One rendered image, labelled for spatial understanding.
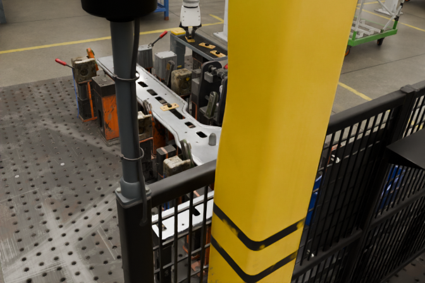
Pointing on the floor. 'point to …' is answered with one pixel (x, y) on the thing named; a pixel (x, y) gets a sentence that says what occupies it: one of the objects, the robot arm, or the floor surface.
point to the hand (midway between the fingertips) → (190, 34)
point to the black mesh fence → (142, 234)
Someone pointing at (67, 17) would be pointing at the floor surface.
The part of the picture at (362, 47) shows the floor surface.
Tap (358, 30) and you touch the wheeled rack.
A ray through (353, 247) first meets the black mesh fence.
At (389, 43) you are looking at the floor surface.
